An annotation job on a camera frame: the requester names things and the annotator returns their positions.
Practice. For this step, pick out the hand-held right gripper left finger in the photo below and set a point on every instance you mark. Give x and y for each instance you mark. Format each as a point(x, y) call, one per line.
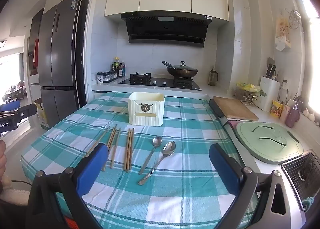
point(92, 169)

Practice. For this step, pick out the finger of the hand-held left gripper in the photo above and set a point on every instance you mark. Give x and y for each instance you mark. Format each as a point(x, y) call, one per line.
point(25, 113)
point(10, 106)

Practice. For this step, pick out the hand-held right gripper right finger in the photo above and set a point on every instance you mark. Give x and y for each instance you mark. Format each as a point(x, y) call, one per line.
point(225, 169)

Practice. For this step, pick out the bundle of wooden chopsticks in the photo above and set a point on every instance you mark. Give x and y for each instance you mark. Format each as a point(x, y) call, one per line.
point(128, 147)

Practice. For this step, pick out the large steel spoon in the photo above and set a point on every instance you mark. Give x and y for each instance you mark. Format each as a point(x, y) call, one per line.
point(169, 148)

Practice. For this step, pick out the cream ribbed utensil holder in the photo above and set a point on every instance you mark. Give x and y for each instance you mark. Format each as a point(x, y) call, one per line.
point(140, 119)

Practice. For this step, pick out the small steel spoon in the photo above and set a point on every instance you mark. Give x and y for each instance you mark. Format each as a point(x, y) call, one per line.
point(157, 141)

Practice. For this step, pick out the person's left forearm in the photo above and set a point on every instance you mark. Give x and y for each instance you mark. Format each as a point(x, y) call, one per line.
point(12, 191)

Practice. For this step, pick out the person's left hand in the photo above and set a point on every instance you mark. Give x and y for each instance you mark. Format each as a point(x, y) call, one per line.
point(2, 156)

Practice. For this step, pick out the wooden dining table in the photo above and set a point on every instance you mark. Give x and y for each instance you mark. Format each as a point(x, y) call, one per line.
point(13, 93)

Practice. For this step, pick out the cardboard box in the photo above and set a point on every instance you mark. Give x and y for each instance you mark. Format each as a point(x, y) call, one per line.
point(41, 116)

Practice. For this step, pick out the light green plastic board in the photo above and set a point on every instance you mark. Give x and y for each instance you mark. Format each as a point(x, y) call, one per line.
point(260, 149)

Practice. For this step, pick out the teal white plaid tablecloth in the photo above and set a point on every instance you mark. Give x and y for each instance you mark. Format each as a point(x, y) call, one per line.
point(190, 144)

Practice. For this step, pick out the pink plastic board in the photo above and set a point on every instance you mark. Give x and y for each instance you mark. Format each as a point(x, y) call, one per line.
point(233, 125)

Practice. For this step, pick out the wooden cutting board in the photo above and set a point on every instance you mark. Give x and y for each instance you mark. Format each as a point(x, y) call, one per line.
point(235, 110)

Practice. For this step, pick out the ceiling light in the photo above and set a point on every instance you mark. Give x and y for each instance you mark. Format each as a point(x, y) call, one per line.
point(2, 43)

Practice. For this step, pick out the grey steel refrigerator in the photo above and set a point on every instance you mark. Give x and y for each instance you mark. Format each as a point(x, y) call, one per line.
point(60, 56)

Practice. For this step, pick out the steel sink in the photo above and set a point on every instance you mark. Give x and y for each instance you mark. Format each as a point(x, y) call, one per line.
point(300, 169)

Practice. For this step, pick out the yellow printed cup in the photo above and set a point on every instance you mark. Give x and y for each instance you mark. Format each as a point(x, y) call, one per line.
point(276, 109)

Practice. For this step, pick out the pink cup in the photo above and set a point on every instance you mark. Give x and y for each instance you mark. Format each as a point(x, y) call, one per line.
point(285, 114)

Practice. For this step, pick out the white label spice jar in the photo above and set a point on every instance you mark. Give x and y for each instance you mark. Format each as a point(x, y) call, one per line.
point(99, 78)

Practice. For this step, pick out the white knife block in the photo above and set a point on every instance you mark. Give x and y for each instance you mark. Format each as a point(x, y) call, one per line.
point(268, 96)

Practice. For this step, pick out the purple soap dispenser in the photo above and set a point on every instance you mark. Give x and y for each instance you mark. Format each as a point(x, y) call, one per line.
point(292, 117)

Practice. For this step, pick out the yellow plastic bag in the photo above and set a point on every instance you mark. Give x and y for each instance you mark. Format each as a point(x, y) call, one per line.
point(247, 87)

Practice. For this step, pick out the teal dish cloth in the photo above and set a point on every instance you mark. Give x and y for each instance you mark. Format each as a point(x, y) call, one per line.
point(308, 204)

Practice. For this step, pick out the brown water jug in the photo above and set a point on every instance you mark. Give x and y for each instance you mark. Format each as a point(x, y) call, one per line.
point(212, 78)

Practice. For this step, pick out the rack of spice jars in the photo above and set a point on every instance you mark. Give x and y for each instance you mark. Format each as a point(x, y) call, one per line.
point(110, 76)

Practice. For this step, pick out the garlic bulb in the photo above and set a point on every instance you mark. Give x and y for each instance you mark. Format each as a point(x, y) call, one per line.
point(312, 116)
point(306, 112)

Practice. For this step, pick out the black glass gas hob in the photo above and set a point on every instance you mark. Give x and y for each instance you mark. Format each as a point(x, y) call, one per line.
point(167, 86)

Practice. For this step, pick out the dark soy sauce bottle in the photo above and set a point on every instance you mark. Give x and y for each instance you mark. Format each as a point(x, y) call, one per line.
point(121, 71)

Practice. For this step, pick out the green label sauce bottle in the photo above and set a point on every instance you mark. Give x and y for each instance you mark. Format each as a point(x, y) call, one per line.
point(115, 65)

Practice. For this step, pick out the dark wok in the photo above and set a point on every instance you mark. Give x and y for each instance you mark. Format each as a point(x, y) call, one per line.
point(182, 74)

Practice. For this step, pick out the blue cap bottle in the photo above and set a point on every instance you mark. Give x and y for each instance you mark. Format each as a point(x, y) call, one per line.
point(123, 69)

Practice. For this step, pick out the glass wok lid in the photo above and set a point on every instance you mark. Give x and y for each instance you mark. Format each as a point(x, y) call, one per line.
point(182, 67)

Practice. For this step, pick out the hanging printed bag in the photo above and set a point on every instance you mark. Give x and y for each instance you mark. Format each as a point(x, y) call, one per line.
point(282, 34)

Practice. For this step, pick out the black range hood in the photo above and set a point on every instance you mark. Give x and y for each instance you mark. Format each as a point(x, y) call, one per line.
point(165, 31)

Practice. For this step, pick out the thin frame eyeglasses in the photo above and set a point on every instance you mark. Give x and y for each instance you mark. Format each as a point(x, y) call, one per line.
point(266, 138)

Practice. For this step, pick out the red wall hanging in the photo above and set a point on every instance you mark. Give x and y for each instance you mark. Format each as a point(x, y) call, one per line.
point(36, 51)

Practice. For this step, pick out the white wall socket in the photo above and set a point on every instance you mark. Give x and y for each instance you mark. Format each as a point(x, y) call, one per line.
point(284, 84)

